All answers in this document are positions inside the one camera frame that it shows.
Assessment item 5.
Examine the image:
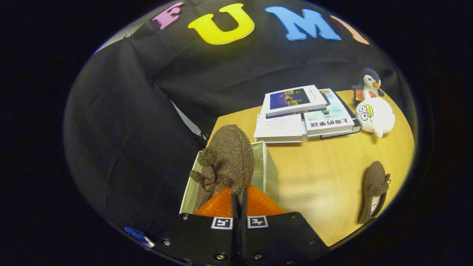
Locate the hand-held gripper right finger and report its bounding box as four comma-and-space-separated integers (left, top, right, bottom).
241, 183, 330, 266

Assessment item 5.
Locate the white book dark photo cover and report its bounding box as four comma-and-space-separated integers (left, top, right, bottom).
263, 85, 329, 118

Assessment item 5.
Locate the black book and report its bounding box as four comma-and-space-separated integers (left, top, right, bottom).
321, 91, 362, 140

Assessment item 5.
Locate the grey penguin plush toy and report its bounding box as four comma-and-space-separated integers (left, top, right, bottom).
351, 68, 385, 102

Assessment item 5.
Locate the pale green fabric storage box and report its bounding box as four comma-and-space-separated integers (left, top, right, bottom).
179, 140, 280, 215

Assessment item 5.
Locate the white round plush toy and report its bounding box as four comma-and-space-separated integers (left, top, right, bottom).
355, 97, 396, 139

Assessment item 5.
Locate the light blue cover book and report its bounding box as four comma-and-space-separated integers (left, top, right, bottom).
302, 88, 356, 138

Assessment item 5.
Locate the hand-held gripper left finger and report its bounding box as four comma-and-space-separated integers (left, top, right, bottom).
153, 187, 240, 266

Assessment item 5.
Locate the small blue object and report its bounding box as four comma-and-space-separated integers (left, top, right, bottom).
124, 226, 156, 249

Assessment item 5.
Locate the brown fuzzy shoe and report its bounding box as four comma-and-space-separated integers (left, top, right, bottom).
189, 124, 255, 214
357, 160, 391, 225

